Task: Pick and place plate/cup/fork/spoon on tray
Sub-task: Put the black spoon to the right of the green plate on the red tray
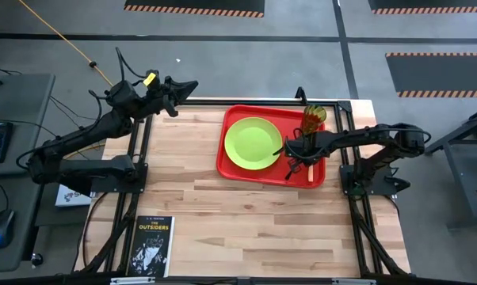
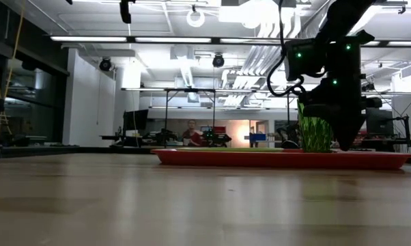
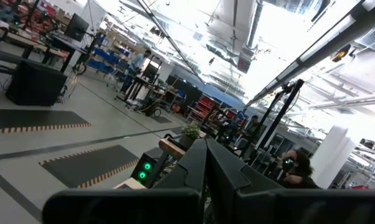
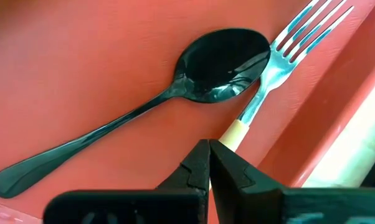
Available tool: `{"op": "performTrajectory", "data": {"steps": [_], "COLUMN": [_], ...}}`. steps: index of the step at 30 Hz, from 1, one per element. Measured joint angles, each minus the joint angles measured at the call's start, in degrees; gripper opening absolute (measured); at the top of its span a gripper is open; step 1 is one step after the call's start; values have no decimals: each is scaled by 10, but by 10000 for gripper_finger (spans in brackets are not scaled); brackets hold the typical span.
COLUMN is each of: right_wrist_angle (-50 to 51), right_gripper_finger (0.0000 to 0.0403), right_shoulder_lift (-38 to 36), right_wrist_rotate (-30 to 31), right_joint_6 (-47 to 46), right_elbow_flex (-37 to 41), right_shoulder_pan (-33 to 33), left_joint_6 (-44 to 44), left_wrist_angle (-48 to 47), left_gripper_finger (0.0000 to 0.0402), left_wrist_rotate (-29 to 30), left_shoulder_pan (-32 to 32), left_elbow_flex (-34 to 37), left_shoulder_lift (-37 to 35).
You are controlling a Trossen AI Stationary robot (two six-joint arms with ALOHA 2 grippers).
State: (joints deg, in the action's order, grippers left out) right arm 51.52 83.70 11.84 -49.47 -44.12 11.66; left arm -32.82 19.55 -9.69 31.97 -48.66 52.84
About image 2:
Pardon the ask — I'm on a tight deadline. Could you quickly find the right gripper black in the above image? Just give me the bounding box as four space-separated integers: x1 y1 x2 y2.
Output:
299 77 383 152

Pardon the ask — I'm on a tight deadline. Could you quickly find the red plastic tray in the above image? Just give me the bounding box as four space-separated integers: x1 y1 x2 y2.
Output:
150 147 411 171

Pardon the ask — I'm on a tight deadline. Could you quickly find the background black equipment stand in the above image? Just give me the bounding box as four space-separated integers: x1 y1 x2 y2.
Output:
365 108 411 148

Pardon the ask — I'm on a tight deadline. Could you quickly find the person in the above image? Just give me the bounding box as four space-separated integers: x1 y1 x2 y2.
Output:
181 119 203 147

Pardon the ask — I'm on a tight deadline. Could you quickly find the long ceiling light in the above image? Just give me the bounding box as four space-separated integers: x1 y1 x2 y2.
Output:
134 36 212 44
50 35 128 43

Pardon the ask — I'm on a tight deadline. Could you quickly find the black computer monitor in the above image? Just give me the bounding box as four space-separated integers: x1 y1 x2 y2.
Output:
122 109 150 131

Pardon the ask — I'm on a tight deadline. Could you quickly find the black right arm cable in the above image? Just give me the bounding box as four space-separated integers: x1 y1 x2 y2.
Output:
266 0 306 98

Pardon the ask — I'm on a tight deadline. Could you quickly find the tall black table frame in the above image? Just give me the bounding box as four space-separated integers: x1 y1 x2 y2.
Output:
163 87 217 148

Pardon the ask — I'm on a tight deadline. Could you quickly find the white ring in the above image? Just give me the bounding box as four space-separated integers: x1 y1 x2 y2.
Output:
186 8 206 29

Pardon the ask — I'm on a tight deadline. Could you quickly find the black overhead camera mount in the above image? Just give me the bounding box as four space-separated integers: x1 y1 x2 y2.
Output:
119 0 133 25

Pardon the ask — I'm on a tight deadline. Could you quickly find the black aluminium table frame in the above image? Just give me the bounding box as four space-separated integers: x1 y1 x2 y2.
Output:
0 146 158 159

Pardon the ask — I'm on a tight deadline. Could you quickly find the yellow extension cable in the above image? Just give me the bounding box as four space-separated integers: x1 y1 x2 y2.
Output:
0 0 26 137

